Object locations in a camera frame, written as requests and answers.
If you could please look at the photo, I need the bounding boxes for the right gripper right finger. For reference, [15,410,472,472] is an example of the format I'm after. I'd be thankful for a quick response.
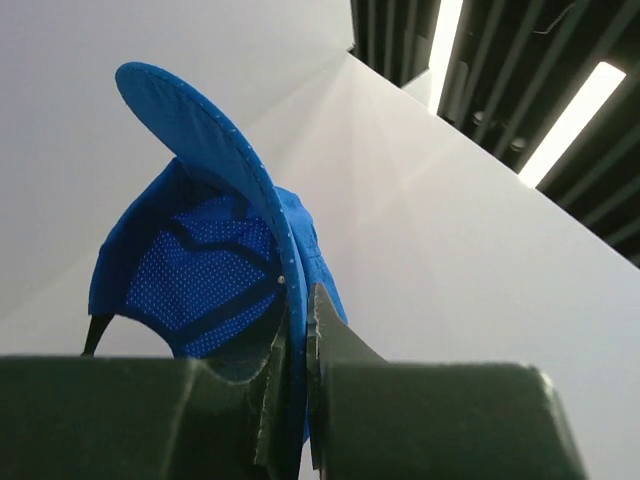
[307,284,588,479]

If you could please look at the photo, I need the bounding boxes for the blue baseball cap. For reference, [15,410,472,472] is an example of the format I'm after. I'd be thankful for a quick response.
[88,62,340,442]

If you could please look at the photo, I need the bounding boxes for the ceiling light strip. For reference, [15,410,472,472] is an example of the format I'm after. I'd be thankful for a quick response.
[427,0,463,115]
[518,62,626,188]

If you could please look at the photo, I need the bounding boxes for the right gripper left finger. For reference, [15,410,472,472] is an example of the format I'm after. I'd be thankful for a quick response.
[1,324,288,479]

